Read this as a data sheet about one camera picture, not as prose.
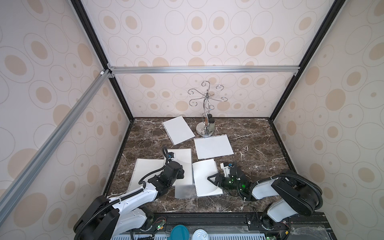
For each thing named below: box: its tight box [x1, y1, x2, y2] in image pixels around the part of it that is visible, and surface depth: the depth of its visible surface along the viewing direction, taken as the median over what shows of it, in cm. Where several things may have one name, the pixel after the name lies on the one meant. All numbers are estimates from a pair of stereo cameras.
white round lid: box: [192, 228, 210, 240], surface depth 67 cm
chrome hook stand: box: [188, 80, 228, 138], surface depth 102 cm
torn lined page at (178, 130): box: [162, 115, 196, 146], surface depth 116 cm
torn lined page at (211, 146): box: [193, 134, 234, 160], surface depth 106 cm
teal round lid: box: [167, 224, 190, 240], surface depth 66 cm
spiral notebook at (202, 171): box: [192, 158, 223, 197], surface depth 88 cm
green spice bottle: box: [207, 117, 216, 133], surface depth 105 cm
